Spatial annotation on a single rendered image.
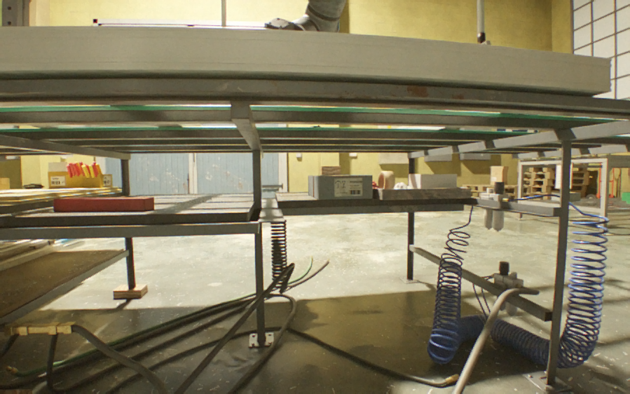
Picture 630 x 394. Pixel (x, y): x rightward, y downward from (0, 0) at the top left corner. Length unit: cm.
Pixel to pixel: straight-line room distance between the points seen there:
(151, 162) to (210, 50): 690
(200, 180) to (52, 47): 660
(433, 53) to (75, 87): 61
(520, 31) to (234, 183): 809
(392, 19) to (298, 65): 791
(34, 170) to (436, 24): 937
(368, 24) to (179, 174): 545
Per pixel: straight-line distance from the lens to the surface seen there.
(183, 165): 725
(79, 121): 92
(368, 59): 59
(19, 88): 69
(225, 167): 707
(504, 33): 988
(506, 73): 72
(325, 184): 129
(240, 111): 59
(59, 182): 210
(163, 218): 97
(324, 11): 88
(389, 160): 741
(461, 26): 921
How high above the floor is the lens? 69
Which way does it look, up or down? 4 degrees down
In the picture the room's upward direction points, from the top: 1 degrees counter-clockwise
